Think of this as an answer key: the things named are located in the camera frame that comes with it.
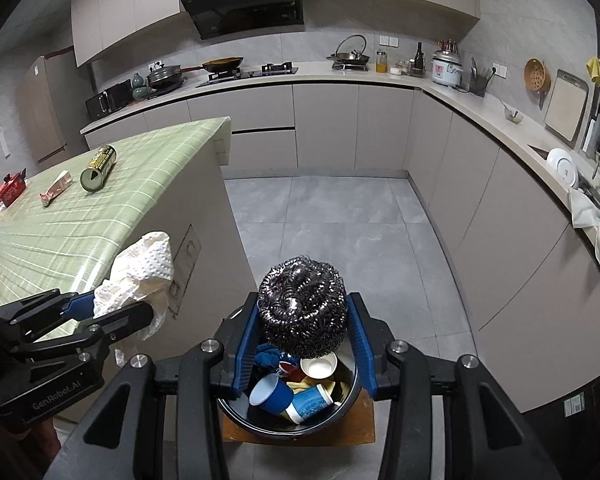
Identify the white plate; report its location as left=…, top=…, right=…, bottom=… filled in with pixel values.
left=547, top=148, right=579, bottom=189

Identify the white rice cooker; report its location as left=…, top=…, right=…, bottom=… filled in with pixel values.
left=432, top=50, right=465, bottom=89

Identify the beige kitchen island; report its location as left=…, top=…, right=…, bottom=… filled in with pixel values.
left=145, top=120, right=253, bottom=461

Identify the beige cutting board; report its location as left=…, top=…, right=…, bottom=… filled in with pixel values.
left=544, top=69, right=590, bottom=142

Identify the person's left forearm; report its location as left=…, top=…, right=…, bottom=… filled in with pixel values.
left=0, top=412, right=63, bottom=480

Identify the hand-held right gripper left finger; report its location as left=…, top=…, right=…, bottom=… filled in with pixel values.
left=45, top=294, right=261, bottom=480

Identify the white paper towel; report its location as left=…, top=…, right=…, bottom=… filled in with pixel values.
left=92, top=231, right=175, bottom=341

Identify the dark blue paper cup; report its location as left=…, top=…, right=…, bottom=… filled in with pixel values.
left=249, top=374, right=295, bottom=415

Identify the small white cutting board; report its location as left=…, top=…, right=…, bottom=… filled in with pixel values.
left=582, top=115, right=600, bottom=154

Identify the black gas stove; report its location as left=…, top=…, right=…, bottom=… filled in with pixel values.
left=196, top=62, right=299, bottom=89

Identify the steel wool scrubber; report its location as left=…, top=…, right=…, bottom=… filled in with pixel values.
left=256, top=255, right=347, bottom=351

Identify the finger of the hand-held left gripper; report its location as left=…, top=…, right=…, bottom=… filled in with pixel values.
left=17, top=301, right=155, bottom=361
left=0, top=287, right=98, bottom=333

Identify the bamboo strainer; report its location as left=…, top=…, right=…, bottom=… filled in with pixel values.
left=524, top=58, right=551, bottom=92

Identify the white crumpled plastic bag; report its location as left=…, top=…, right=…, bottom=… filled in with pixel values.
left=569, top=187, right=600, bottom=265

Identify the blue and white paper cup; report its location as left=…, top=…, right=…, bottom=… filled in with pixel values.
left=285, top=384, right=335, bottom=425

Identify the small black countertop oven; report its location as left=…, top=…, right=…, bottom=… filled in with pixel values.
left=85, top=91, right=112, bottom=121

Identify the red patterned pot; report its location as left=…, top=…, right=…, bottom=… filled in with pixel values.
left=0, top=172, right=28, bottom=207

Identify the yellow and black can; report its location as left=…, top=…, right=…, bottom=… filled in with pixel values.
left=80, top=145, right=117, bottom=192

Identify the yellow cloth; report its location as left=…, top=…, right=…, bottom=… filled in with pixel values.
left=286, top=379, right=353, bottom=407

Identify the black range hood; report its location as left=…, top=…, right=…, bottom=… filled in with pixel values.
left=179, top=0, right=303, bottom=41

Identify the wok with glass lid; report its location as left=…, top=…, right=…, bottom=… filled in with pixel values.
left=329, top=35, right=372, bottom=69

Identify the black frying pan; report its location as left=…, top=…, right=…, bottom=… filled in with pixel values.
left=182, top=56, right=244, bottom=74

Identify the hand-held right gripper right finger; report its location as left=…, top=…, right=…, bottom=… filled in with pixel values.
left=347, top=291, right=563, bottom=480

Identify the pink white snack wrapper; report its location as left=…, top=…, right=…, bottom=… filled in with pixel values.
left=40, top=170, right=74, bottom=208

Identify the black round trash bin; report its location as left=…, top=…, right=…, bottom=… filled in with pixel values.
left=215, top=305, right=362, bottom=433

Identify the blue soda can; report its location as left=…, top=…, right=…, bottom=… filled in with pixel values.
left=272, top=352, right=301, bottom=381

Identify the lidded black pan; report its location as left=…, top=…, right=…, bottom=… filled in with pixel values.
left=146, top=62, right=186, bottom=92

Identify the black utensil holder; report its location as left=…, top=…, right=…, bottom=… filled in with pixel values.
left=470, top=57, right=496, bottom=97

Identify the beige refrigerator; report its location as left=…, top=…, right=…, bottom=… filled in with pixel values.
left=17, top=55, right=76, bottom=166

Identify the blue cloth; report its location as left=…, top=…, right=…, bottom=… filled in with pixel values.
left=254, top=342, right=283, bottom=371

